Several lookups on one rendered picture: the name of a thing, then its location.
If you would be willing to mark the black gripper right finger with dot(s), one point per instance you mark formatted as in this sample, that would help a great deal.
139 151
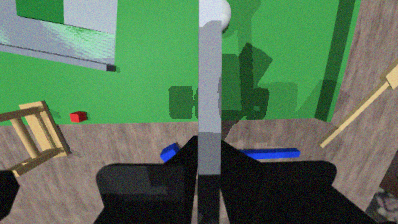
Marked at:
245 181

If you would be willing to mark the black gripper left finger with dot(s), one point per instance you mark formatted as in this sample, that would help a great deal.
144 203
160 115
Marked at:
173 181

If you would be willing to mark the green putting mat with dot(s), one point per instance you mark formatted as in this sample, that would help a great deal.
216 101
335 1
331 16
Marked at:
274 55

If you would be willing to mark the blue long bar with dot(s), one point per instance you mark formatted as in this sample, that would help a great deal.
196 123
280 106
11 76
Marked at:
171 150

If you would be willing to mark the small red cube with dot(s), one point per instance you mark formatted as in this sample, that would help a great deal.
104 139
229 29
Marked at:
77 117

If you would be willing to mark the white ball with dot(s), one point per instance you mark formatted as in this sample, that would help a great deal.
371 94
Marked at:
225 14

